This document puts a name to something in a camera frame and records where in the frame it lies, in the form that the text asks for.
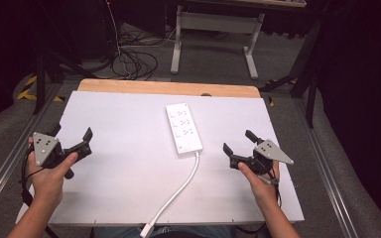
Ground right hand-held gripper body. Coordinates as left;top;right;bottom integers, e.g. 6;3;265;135
229;138;295;176

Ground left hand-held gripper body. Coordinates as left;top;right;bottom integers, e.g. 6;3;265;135
32;131;93;180

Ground white power strip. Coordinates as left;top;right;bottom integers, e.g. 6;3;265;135
165;102;203;156

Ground white power strip cable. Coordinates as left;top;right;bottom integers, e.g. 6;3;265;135
147;151;201;229

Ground white plug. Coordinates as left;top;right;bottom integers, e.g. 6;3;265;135
139;223;156;238

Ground person's left hand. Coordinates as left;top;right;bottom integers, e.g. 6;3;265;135
26;136;79;206

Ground person's right hand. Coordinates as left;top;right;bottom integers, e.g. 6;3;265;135
237;160;281;210

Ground yellow black floor tape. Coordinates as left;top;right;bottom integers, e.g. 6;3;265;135
16;74;65;103

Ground white board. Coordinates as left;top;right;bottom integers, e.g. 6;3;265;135
15;90;306;227

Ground black metal stand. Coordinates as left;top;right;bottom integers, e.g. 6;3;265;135
33;0;98;116
258;16;323;129

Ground wooden table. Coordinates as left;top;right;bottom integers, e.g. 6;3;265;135
76;78;262;99

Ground metal floor rail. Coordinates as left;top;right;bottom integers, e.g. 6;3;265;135
0;82;64;214
293;97;361;238

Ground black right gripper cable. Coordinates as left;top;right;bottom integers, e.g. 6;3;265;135
236;168;283;235

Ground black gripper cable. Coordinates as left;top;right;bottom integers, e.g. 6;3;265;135
236;168;283;235
19;147;61;238

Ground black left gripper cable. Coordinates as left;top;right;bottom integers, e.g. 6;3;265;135
19;147;61;238

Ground black floor cables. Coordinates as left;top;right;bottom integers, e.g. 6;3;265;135
109;29;180;81

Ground white floor cable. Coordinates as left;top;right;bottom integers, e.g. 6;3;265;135
105;0;133;78

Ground white metal desk frame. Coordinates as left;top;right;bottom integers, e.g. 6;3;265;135
170;4;266;81

